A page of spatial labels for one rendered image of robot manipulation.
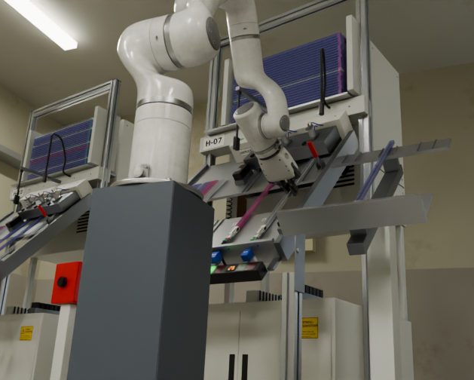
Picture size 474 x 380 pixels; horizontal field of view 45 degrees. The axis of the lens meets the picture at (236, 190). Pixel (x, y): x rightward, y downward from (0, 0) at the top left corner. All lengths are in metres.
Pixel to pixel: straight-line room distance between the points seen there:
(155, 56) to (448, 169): 3.99
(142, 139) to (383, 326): 0.74
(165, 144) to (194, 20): 0.28
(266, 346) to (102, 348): 0.93
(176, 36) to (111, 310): 0.57
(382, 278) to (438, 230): 3.42
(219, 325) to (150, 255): 1.02
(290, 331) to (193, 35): 0.76
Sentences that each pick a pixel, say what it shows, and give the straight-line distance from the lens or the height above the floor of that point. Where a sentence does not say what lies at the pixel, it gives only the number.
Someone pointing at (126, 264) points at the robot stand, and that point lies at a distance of 1.04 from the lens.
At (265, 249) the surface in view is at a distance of 1.57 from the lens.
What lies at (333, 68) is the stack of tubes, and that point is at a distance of 2.24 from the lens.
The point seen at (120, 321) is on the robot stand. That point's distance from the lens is 1.03.
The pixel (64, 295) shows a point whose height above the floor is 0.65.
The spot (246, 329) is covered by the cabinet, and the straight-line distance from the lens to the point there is 1.94.
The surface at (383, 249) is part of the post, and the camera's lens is 1.50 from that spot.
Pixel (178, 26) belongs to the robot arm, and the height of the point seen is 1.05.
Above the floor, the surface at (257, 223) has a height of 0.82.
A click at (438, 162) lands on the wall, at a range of 5.06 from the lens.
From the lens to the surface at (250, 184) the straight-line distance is 2.04.
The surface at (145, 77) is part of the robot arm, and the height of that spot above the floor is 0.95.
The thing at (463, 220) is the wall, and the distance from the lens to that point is 4.90.
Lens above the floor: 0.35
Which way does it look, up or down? 19 degrees up
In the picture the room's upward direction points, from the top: 3 degrees clockwise
